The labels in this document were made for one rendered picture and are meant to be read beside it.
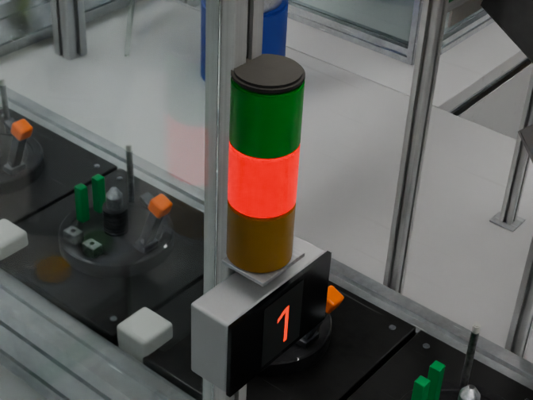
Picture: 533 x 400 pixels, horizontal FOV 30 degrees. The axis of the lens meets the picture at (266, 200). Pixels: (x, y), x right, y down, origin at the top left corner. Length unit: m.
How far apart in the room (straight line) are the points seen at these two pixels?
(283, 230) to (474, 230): 0.81
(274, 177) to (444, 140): 1.04
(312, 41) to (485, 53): 0.34
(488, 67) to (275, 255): 1.28
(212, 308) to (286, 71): 0.19
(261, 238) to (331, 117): 1.03
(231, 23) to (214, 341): 0.24
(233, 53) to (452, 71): 1.29
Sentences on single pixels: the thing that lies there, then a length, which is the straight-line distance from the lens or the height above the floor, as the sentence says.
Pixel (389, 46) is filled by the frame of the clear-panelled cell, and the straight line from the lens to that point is 1.95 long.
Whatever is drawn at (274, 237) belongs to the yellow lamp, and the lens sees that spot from 0.72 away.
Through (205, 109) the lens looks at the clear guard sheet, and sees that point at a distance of 0.68.
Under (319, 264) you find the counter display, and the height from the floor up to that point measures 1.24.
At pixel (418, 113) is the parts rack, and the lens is 1.10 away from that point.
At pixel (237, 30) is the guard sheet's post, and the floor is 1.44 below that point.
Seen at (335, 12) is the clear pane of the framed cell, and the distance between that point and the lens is 2.02.
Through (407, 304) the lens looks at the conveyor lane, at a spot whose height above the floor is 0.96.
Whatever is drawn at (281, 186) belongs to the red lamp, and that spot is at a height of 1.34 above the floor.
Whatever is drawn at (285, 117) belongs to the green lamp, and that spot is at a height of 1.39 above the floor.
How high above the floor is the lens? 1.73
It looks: 35 degrees down
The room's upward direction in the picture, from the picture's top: 3 degrees clockwise
